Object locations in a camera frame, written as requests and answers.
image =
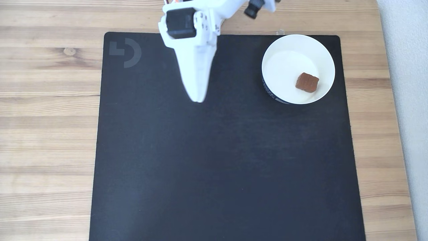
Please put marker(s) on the reddish brown block toy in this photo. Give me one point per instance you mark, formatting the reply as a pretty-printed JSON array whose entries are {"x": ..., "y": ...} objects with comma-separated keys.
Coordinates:
[{"x": 307, "y": 82}]

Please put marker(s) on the black cloth desk mat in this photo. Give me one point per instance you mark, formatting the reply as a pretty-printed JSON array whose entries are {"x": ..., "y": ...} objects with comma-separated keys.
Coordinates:
[{"x": 200, "y": 167}]

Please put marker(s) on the white round plate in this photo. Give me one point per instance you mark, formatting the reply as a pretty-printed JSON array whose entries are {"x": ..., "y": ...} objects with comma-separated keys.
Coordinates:
[{"x": 284, "y": 67}]

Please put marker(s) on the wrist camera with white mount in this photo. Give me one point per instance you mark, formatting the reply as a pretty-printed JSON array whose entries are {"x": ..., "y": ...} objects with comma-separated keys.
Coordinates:
[{"x": 254, "y": 8}]

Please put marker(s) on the small clear plastic piece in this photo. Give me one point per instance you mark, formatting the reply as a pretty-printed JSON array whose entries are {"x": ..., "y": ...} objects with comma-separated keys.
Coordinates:
[{"x": 280, "y": 32}]

